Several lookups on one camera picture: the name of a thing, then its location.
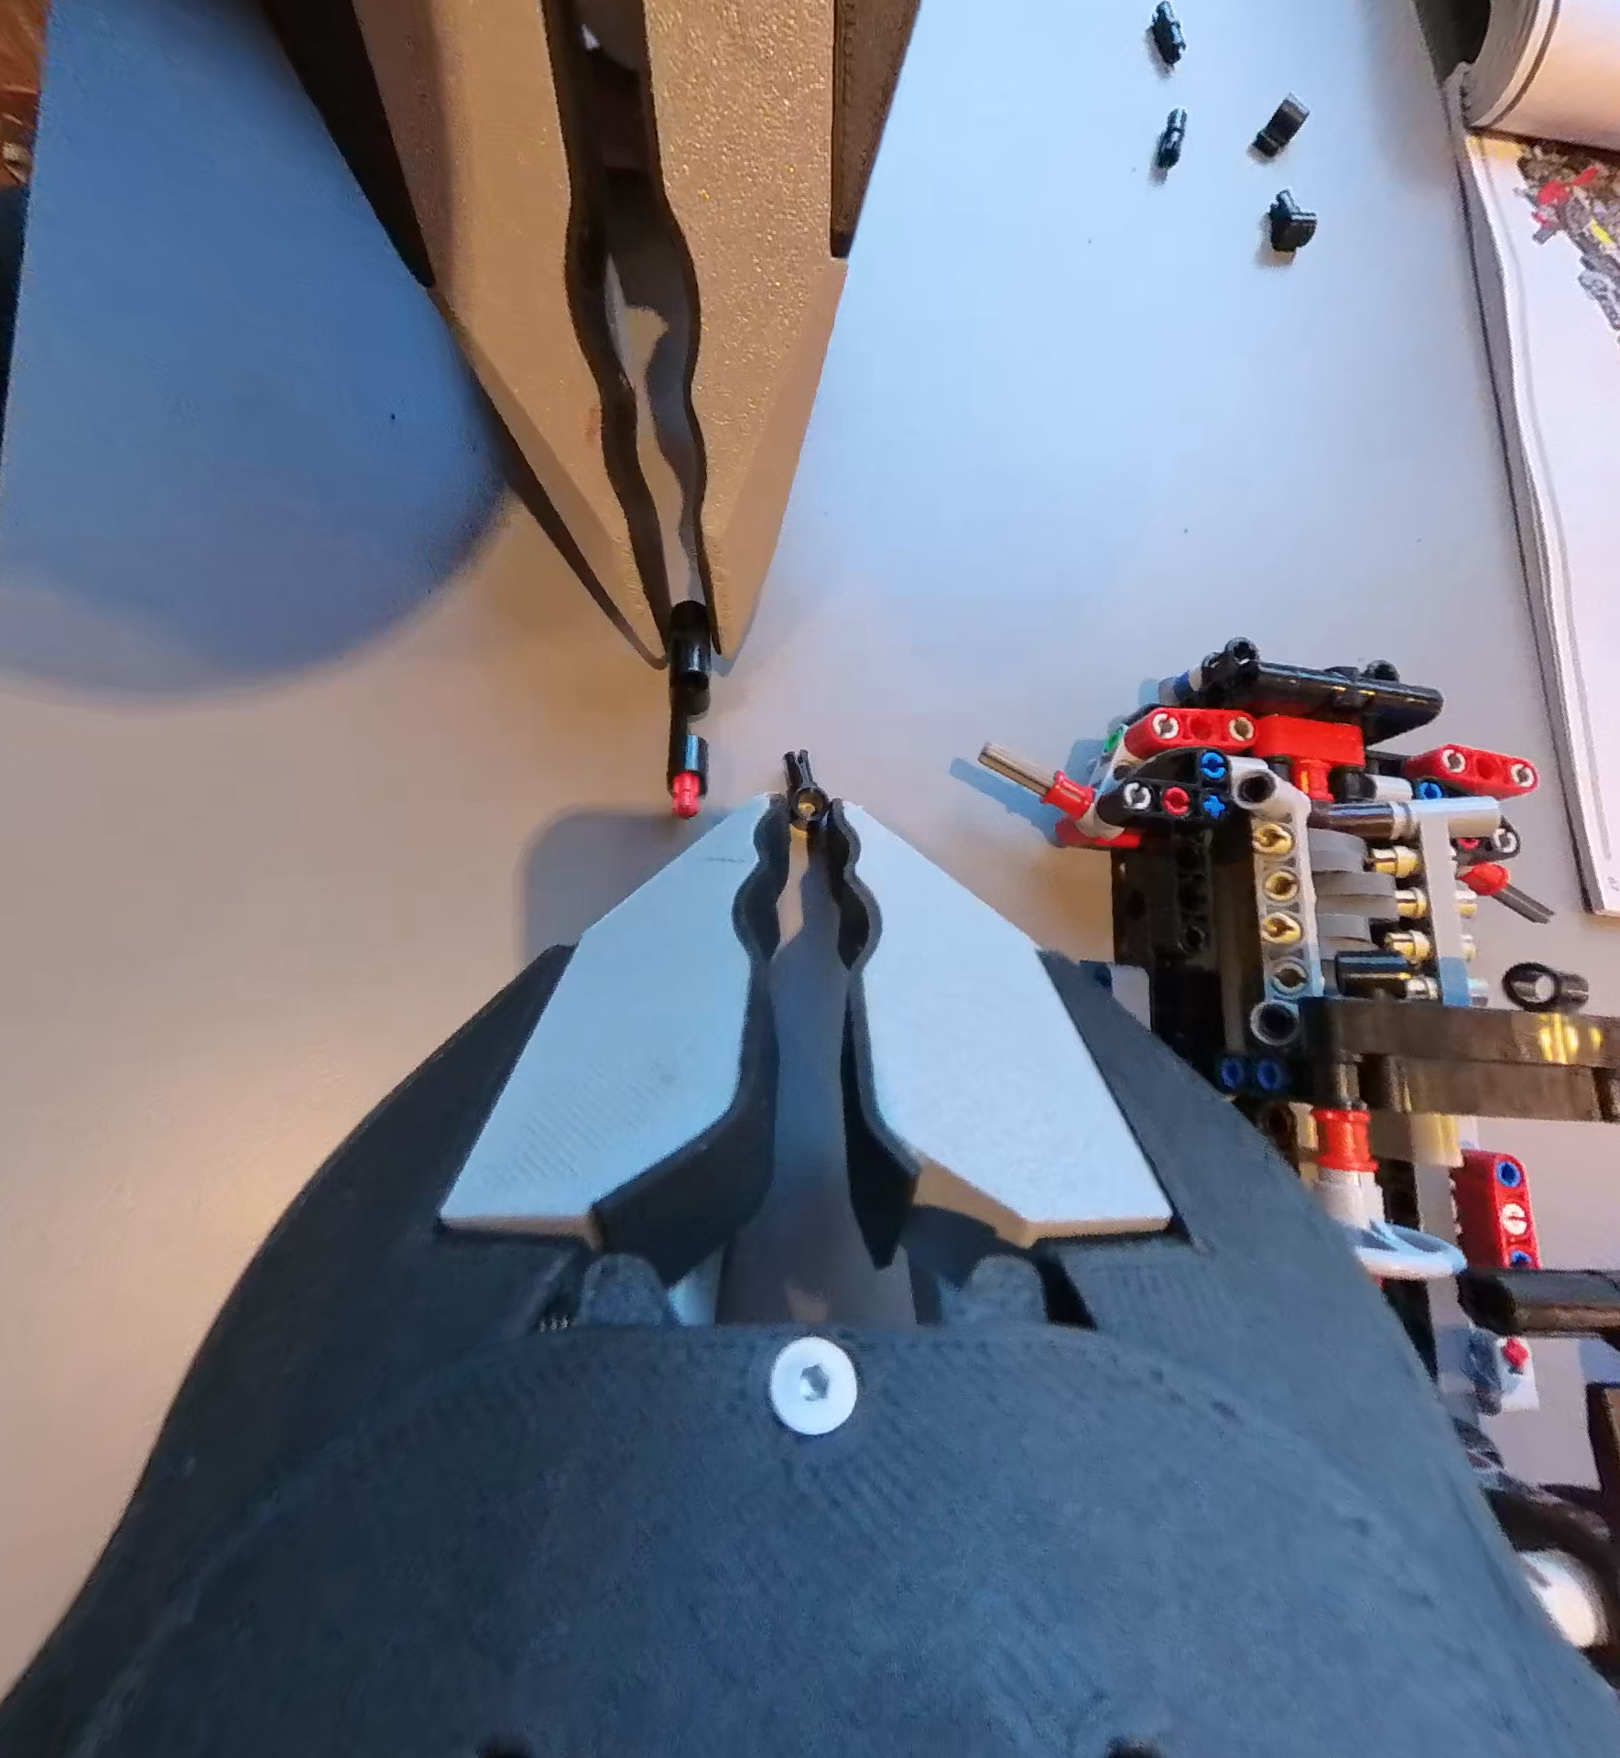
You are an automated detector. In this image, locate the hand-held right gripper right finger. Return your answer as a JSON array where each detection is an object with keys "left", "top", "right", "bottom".
[{"left": 822, "top": 801, "right": 1177, "bottom": 1265}]

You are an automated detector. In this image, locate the light grey desk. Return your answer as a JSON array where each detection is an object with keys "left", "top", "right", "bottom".
[{"left": 0, "top": 0, "right": 1620, "bottom": 1494}]

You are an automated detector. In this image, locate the toy brick vehicle model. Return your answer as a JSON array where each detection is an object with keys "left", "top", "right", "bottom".
[{"left": 979, "top": 639, "right": 1620, "bottom": 1722}]

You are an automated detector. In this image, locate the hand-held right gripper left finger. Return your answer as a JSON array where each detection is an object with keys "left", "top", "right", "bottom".
[{"left": 442, "top": 792, "right": 799, "bottom": 1284}]

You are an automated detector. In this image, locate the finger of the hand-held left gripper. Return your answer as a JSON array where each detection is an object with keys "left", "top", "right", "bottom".
[
  {"left": 350, "top": 0, "right": 678, "bottom": 671},
  {"left": 599, "top": 0, "right": 849, "bottom": 658}
]

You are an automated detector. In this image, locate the black toy assembly red pin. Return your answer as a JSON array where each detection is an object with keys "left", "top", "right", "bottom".
[{"left": 665, "top": 596, "right": 716, "bottom": 819}]

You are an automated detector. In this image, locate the toy instruction booklet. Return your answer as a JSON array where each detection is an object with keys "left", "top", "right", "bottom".
[{"left": 1416, "top": 0, "right": 1620, "bottom": 927}]

